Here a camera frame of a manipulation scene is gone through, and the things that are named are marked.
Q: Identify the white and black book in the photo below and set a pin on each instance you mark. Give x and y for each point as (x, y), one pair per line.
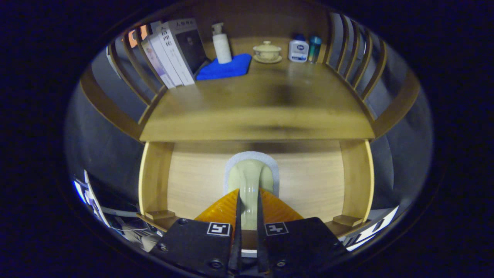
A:
(183, 46)

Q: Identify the white bottle with blue cap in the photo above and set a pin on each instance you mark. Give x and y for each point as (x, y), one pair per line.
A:
(298, 50)

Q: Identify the wooden countertop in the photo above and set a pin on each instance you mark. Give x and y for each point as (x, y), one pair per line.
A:
(270, 112)

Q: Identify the blue folded cloth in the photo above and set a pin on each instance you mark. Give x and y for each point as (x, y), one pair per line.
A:
(227, 67)

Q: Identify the purple spine book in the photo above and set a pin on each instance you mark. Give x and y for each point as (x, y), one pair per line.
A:
(156, 61)

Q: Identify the beige lidded tea cup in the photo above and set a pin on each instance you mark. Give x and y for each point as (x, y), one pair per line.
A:
(267, 52)

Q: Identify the teal slim bottle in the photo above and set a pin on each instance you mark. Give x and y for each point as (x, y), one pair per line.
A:
(314, 49)

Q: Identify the wooden drawer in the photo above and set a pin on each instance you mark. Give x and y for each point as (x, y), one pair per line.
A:
(308, 185)

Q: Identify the white pump bottle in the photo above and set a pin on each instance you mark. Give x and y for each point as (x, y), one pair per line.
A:
(222, 44)

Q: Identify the plain white book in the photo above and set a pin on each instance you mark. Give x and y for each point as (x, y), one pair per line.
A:
(168, 58)

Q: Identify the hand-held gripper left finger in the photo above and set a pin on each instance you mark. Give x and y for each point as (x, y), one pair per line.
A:
(237, 239)

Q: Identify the wooden cabinet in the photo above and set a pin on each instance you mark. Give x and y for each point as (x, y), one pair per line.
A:
(247, 31)

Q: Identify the pale green scrubbing brush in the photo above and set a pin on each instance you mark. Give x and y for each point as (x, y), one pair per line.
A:
(251, 177)

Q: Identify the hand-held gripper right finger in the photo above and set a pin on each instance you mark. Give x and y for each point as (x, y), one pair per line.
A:
(261, 239)

